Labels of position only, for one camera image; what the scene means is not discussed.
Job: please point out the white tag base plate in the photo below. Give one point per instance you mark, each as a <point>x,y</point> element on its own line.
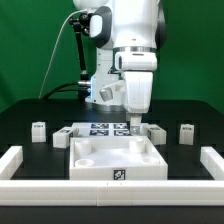
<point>102,129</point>

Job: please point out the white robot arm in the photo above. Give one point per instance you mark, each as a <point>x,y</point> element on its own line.
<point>127,35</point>

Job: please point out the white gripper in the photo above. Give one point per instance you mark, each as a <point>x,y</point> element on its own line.
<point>138,88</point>

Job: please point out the white square tabletop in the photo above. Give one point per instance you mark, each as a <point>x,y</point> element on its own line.
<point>116,159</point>

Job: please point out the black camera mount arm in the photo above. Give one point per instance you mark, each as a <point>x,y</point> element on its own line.
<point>80,27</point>

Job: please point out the white U-shaped fence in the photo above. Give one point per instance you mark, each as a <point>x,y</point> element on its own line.
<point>101,193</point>

